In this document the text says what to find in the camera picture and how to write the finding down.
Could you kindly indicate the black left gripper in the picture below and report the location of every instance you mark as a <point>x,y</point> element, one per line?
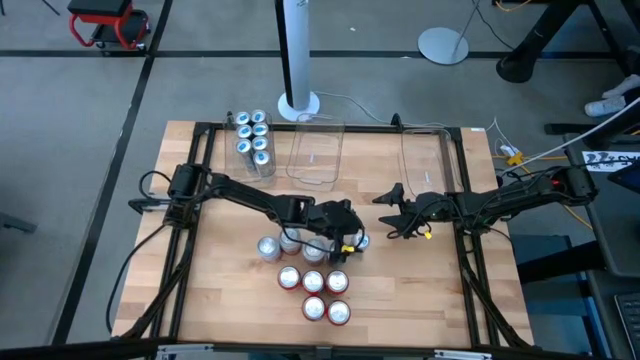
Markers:
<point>336,217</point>

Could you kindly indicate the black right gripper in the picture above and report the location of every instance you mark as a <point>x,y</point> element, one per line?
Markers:
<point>430,210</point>

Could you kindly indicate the slim silver can blue tab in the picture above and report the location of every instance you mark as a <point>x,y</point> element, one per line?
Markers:
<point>261,158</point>
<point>244,131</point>
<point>260,129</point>
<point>361,241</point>
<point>258,116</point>
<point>242,118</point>
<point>259,143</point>
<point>243,146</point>

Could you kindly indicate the red Fanta strawberry can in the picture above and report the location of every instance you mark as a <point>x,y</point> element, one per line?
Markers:
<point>337,282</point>
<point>339,312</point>
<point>289,278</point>
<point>314,308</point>
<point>313,281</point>

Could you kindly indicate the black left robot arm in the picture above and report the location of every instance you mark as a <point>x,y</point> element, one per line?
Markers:
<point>250,197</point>

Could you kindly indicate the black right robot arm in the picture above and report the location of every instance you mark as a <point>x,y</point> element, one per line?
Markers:
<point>525,197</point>

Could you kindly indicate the white soda can silver tab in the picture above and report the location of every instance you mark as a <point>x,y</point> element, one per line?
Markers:
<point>290,241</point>
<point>269,248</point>
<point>314,251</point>

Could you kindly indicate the clear plastic bin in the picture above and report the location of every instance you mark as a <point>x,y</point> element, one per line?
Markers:
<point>230,150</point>
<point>315,165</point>
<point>425,160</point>

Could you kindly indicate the white power adapter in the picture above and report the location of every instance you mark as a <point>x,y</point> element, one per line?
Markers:
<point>507,149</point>

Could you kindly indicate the white round pole base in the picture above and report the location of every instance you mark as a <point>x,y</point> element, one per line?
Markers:
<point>307,112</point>

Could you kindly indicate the silver aluminium profile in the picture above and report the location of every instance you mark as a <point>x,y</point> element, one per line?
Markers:
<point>462,354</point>
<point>185,349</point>

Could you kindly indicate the grey round-base floor stand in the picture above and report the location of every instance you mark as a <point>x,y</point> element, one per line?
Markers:
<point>440,47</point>

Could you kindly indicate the tall silver pole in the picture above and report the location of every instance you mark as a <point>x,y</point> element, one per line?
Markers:
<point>298,50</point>

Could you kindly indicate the white paper sign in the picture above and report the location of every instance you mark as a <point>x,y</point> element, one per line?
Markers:
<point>610,161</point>

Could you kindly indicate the person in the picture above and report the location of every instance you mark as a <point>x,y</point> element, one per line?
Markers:
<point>607,106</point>

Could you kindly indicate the black keyboard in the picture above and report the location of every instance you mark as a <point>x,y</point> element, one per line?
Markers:
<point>630,320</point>

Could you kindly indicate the grey furniture foot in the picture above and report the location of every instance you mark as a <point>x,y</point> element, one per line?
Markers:
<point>17,222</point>

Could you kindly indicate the red black rolling stool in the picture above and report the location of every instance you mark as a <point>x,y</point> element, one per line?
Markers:
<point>100,6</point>

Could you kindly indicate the black metal rig frame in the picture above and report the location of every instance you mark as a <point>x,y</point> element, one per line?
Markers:
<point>375,128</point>

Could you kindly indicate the black table-level camera box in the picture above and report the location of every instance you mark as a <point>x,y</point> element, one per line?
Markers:
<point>323,351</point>

